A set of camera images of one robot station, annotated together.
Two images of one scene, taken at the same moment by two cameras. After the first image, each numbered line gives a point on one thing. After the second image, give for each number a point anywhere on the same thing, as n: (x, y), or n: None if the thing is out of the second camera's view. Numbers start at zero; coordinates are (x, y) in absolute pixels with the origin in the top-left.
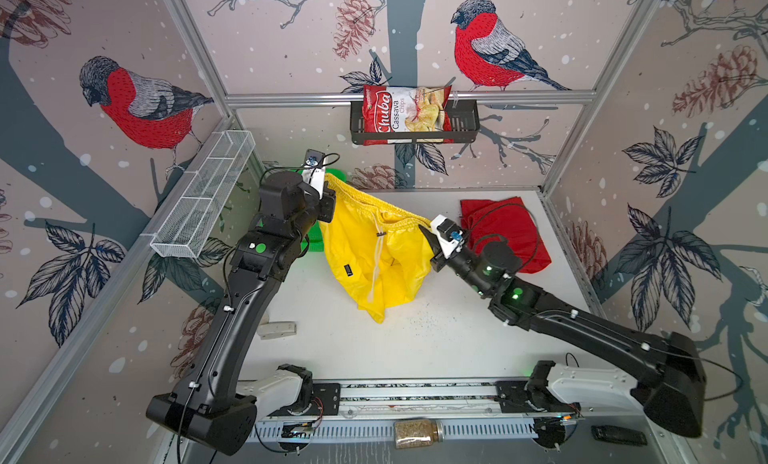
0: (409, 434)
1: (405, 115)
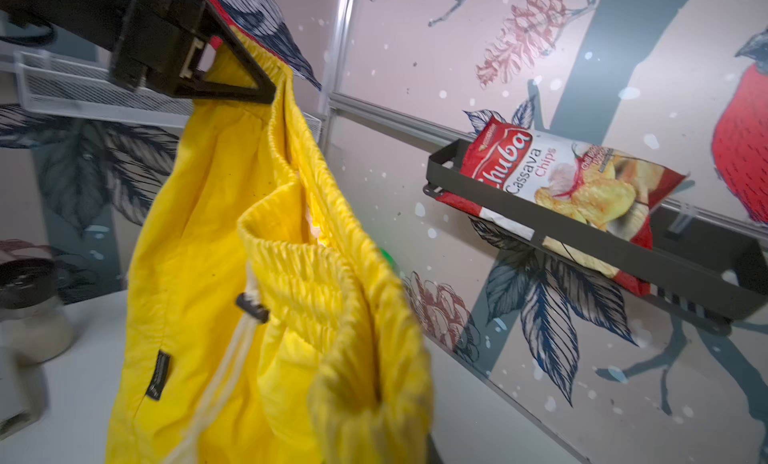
0: None
1: (605, 188)
